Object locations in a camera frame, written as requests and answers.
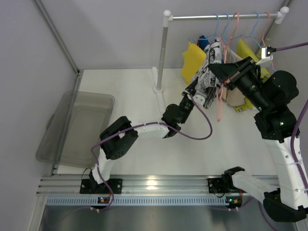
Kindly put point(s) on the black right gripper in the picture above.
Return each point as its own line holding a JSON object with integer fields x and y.
{"x": 238, "y": 72}

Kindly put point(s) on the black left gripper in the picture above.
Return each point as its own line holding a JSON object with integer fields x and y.
{"x": 190, "y": 90}

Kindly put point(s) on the beige garment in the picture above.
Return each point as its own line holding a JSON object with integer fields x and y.
{"x": 234, "y": 97}

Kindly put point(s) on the newspaper print trousers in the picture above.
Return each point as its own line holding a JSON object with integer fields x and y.
{"x": 204, "y": 83}

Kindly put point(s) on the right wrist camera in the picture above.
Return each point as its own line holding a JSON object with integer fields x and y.
{"x": 266, "y": 56}

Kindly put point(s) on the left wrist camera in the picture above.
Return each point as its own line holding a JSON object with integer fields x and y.
{"x": 200, "y": 99}

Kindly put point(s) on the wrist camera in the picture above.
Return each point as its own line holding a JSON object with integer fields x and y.
{"x": 266, "y": 56}
{"x": 200, "y": 99}

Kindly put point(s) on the aluminium mounting rail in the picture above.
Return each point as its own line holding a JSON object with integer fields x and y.
{"x": 131, "y": 185}

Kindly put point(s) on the yellow green garment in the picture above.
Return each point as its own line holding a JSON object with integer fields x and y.
{"x": 252, "y": 96}

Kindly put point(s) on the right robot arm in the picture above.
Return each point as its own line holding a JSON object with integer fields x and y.
{"x": 279, "y": 130}

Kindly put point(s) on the aluminium frame post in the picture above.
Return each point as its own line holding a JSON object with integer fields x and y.
{"x": 55, "y": 33}

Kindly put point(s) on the grey slotted cable duct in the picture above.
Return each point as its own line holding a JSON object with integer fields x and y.
{"x": 120, "y": 200}

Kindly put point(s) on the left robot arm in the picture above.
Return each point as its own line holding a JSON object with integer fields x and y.
{"x": 118, "y": 138}

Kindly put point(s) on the blue patterned garment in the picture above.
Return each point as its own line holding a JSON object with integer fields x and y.
{"x": 202, "y": 42}

